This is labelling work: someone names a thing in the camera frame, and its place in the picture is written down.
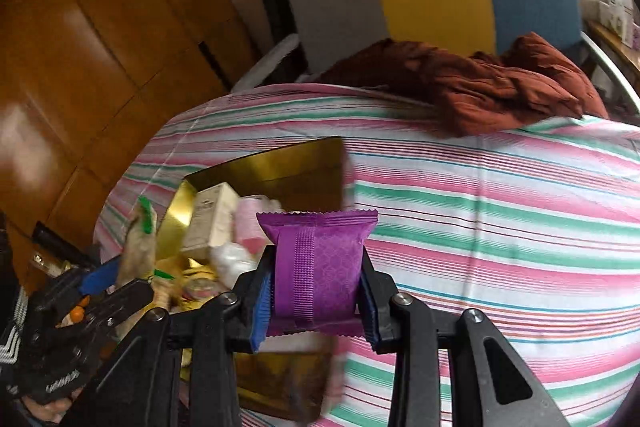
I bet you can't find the grey yellow blue chair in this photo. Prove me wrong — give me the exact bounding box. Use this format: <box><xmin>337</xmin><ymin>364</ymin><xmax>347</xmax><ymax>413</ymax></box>
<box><xmin>230</xmin><ymin>0</ymin><xmax>640</xmax><ymax>112</ymax></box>

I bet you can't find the pink green striped tablecloth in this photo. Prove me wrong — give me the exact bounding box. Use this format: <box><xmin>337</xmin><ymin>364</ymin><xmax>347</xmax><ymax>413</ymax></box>
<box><xmin>92</xmin><ymin>83</ymin><xmax>640</xmax><ymax>427</ymax></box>

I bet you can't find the wooden side desk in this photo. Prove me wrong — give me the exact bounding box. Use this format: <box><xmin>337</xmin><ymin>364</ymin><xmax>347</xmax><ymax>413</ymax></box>
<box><xmin>585</xmin><ymin>19</ymin><xmax>640</xmax><ymax>72</ymax></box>

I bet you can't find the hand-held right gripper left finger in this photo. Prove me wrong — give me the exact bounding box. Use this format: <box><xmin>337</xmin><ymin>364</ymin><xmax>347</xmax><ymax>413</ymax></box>
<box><xmin>62</xmin><ymin>252</ymin><xmax>276</xmax><ymax>427</ymax></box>

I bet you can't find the purple snack packet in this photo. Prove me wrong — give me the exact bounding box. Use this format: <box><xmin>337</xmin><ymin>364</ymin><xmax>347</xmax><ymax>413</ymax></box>
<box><xmin>256</xmin><ymin>208</ymin><xmax>379</xmax><ymax>340</ymax></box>

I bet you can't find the cream cardboard box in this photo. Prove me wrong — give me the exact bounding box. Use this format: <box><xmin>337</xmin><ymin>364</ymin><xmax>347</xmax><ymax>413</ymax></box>
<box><xmin>179</xmin><ymin>183</ymin><xmax>240</xmax><ymax>262</ymax></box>

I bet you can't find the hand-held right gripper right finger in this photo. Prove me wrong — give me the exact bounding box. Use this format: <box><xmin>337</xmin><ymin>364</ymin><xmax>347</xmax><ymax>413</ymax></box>
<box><xmin>357</xmin><ymin>247</ymin><xmax>571</xmax><ymax>427</ymax></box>

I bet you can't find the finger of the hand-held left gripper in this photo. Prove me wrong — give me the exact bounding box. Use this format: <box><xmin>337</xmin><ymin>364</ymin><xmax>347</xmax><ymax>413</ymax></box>
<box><xmin>92</xmin><ymin>279</ymin><xmax>153</xmax><ymax>333</ymax></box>
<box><xmin>50</xmin><ymin>254</ymin><xmax>123</xmax><ymax>303</ymax></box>

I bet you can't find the gold tin box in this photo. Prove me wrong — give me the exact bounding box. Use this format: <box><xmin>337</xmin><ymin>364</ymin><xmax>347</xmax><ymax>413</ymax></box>
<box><xmin>155</xmin><ymin>137</ymin><xmax>351</xmax><ymax>424</ymax></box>

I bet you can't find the white plastic wrapped item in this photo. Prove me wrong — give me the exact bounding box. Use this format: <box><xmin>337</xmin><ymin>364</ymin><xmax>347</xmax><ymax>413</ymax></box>
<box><xmin>210</xmin><ymin>241</ymin><xmax>261</xmax><ymax>290</ymax></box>

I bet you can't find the wooden wardrobe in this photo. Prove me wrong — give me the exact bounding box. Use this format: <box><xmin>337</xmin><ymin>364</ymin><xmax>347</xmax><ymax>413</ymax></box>
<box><xmin>0</xmin><ymin>0</ymin><xmax>261</xmax><ymax>288</ymax></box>

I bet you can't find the white carton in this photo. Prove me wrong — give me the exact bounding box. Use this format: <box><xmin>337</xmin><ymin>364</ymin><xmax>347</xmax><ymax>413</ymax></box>
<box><xmin>599</xmin><ymin>0</ymin><xmax>635</xmax><ymax>42</ymax></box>

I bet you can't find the dark red cloth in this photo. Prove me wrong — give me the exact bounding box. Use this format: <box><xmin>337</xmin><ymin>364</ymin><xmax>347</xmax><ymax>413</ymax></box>
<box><xmin>320</xmin><ymin>32</ymin><xmax>608</xmax><ymax>138</ymax></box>

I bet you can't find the yellow green snack packet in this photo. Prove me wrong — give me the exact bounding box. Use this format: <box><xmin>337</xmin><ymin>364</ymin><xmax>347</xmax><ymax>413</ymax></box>
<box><xmin>155</xmin><ymin>257</ymin><xmax>221</xmax><ymax>308</ymax></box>

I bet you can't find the pink soft item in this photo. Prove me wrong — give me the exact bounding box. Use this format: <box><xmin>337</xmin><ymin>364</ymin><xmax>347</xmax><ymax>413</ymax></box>
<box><xmin>234</xmin><ymin>195</ymin><xmax>283</xmax><ymax>253</ymax></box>

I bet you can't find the beige green snack packet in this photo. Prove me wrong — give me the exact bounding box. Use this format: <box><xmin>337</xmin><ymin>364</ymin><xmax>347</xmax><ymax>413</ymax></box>
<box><xmin>117</xmin><ymin>196</ymin><xmax>158</xmax><ymax>288</ymax></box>

